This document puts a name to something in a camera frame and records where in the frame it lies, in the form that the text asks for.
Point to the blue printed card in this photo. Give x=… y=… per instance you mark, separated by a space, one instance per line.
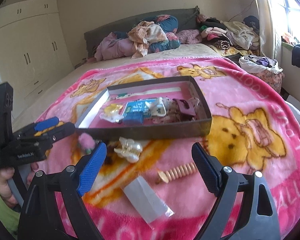
x=139 y=106

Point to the yellow item in bag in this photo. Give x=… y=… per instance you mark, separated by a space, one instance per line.
x=112 y=113

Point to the dark cardboard tray box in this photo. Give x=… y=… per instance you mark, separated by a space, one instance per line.
x=178 y=87

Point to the pile of clothes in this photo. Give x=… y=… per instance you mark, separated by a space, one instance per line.
x=226 y=38

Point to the clear plastic packet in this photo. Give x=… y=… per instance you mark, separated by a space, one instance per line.
x=146 y=202

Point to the cream built-in wardrobe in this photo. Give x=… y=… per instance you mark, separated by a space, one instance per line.
x=33 y=51

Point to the cream curtain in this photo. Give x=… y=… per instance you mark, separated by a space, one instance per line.
x=272 y=25

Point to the person's left hand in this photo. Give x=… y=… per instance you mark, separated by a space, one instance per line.
x=5 y=191

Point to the blue small box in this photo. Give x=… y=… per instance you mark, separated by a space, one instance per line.
x=133 y=118

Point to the green sleeve forearm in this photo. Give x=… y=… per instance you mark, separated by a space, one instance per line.
x=9 y=218

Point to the maroon hair claw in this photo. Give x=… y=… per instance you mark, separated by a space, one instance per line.
x=185 y=107

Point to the floral fabric scrunchie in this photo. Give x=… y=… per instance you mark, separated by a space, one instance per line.
x=173 y=113

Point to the dark green headboard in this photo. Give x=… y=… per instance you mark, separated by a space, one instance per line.
x=187 y=19

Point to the white bag of clothes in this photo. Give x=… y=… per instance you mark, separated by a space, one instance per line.
x=268 y=70

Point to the white bow hair clip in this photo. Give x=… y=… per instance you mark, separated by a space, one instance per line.
x=156 y=108

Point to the peach spiral hair clip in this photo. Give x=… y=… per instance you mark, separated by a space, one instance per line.
x=176 y=173

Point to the orange floral cloth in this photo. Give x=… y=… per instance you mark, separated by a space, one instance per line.
x=143 y=35

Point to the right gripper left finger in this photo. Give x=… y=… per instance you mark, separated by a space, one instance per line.
x=40 y=217

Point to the pink bedding bundle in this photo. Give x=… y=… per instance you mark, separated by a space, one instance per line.
x=115 y=45

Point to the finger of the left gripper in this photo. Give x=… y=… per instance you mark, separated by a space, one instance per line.
x=51 y=135
x=35 y=127

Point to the dark teal floral pillow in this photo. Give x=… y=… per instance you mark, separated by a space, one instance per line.
x=169 y=24

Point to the cream pearl hair claw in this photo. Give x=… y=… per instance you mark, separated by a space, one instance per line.
x=129 y=150

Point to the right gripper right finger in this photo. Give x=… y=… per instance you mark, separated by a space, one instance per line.
x=257 y=217

